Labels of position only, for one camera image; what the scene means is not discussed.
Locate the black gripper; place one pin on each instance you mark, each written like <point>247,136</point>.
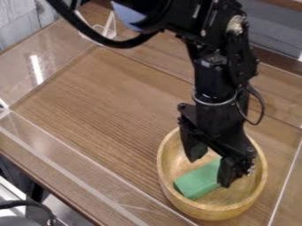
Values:
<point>212,124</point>

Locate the green rectangular block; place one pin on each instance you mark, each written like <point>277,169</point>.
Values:
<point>200,181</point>

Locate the brown wooden bowl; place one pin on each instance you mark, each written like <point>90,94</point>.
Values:
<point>223,204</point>

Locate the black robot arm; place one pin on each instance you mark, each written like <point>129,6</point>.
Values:
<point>213,28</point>

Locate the clear acrylic corner bracket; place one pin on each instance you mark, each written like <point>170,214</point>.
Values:
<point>109,29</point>

